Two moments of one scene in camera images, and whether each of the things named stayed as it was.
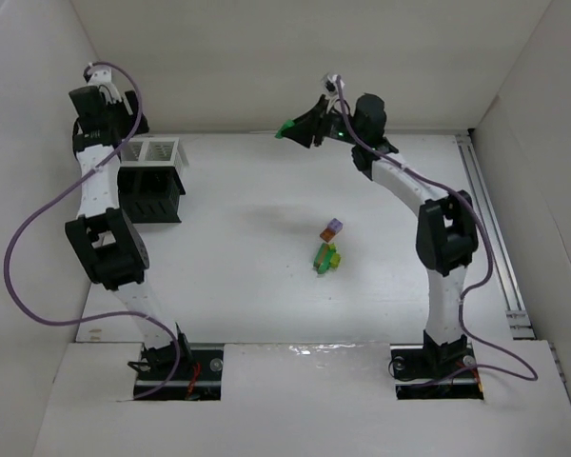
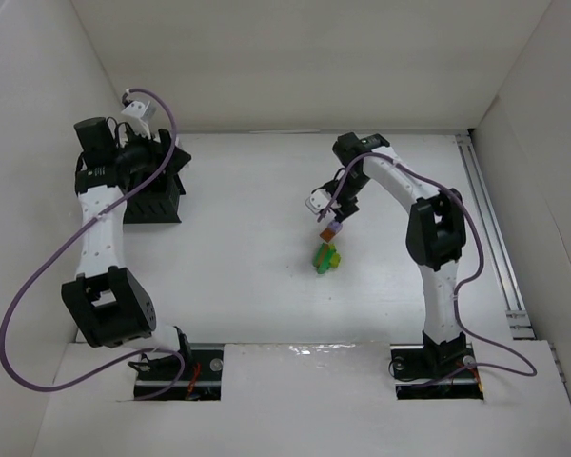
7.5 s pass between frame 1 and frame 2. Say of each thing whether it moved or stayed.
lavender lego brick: stayed
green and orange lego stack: stayed
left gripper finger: moved
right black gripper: moved
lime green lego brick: stayed
